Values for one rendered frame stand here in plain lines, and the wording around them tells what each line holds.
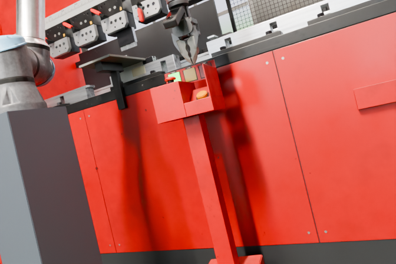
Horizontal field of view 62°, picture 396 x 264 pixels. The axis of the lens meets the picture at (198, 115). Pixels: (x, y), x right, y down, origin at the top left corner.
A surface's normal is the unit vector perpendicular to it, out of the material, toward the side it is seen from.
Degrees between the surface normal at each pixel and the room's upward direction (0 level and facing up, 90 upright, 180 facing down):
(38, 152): 90
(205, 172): 90
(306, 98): 90
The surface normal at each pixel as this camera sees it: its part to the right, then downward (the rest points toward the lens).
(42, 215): 0.84, -0.22
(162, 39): -0.42, 0.08
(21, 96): 0.50, -0.44
